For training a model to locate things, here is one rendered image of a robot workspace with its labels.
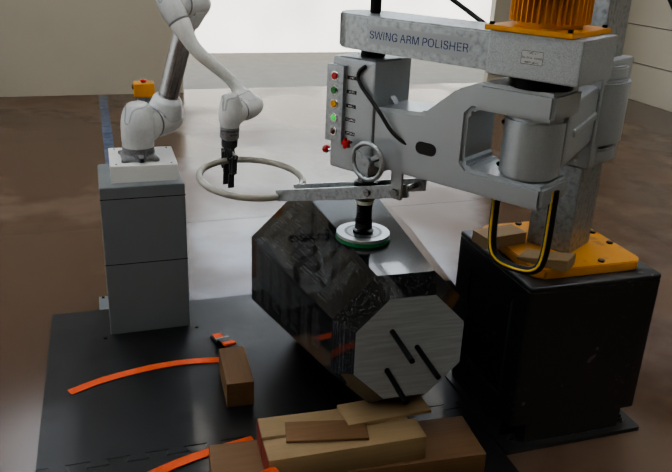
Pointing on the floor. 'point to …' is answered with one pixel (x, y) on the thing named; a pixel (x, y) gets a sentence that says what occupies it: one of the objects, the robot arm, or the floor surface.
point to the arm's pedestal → (144, 253)
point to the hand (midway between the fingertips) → (228, 179)
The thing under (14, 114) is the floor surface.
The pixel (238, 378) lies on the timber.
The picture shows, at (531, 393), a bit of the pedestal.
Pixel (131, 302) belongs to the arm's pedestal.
